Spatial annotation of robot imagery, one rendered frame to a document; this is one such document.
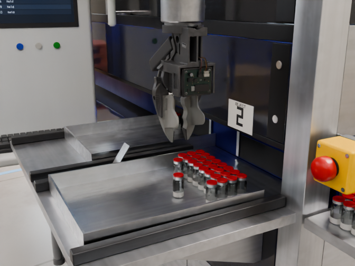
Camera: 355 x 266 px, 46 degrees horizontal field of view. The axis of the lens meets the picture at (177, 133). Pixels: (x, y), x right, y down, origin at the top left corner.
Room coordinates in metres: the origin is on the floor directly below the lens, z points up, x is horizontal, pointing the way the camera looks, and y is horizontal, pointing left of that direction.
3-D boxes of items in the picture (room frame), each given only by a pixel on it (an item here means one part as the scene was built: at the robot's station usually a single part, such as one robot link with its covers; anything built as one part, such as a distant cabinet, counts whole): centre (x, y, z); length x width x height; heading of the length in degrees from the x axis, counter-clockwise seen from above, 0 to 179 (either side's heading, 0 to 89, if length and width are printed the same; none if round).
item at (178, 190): (0.75, 0.00, 0.90); 0.02 x 0.02 x 0.04
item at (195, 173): (0.80, -0.05, 0.90); 0.18 x 0.02 x 0.05; 28
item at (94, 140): (1.10, 0.11, 0.90); 0.34 x 0.26 x 0.04; 118
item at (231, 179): (0.81, -0.07, 0.90); 0.18 x 0.02 x 0.05; 28
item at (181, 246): (0.92, 0.09, 0.87); 0.70 x 0.48 x 0.02; 28
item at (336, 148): (0.64, -0.27, 0.99); 0.08 x 0.07 x 0.07; 118
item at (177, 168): (0.84, 0.00, 0.90); 0.02 x 0.02 x 0.05
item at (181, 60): (0.73, -0.01, 1.15); 0.09 x 0.08 x 0.12; 28
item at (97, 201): (0.75, 0.05, 0.90); 0.34 x 0.26 x 0.04; 118
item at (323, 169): (0.62, -0.23, 0.99); 0.04 x 0.04 x 0.04; 28
